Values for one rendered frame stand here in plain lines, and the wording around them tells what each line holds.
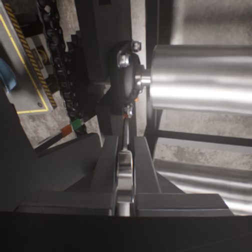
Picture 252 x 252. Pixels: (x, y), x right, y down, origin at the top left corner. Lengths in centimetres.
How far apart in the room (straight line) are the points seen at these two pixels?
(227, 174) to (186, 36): 88
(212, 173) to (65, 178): 37
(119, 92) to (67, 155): 15
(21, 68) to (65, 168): 111
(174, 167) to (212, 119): 98
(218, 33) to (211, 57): 91
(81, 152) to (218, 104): 21
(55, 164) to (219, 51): 27
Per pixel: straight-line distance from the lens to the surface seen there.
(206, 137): 114
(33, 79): 126
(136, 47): 37
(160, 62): 29
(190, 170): 48
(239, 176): 51
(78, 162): 22
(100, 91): 42
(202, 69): 28
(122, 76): 30
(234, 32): 122
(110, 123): 31
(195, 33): 119
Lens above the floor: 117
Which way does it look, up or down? 51 degrees down
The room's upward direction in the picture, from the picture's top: 157 degrees counter-clockwise
